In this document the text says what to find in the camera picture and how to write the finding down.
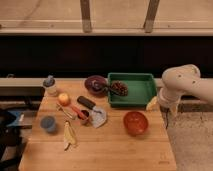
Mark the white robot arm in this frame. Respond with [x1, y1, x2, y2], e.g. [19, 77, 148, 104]
[146, 64, 213, 116]

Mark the red bowl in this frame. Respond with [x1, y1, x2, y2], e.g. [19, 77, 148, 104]
[123, 111, 149, 136]

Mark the purple bowl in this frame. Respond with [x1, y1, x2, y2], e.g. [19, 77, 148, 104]
[84, 75, 107, 97]

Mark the green plastic tray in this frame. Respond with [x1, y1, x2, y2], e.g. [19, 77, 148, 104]
[108, 73, 157, 108]

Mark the dark red grape bunch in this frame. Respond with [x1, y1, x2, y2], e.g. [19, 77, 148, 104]
[110, 81, 128, 96]

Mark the yellow red apple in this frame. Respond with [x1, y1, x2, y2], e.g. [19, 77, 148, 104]
[58, 93, 71, 106]

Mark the yellow banana peel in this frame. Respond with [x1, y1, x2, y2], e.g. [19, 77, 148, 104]
[64, 121, 77, 151]

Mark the metal fork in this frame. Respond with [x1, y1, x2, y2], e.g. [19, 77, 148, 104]
[56, 103, 76, 120]

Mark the small bottle blue cap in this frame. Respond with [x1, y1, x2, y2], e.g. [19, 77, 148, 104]
[43, 75, 58, 96]

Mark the black blue object at left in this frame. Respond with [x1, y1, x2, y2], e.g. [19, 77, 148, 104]
[0, 108, 23, 171]

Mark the red handled measuring cup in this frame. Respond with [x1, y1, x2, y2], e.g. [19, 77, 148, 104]
[70, 105, 89, 125]

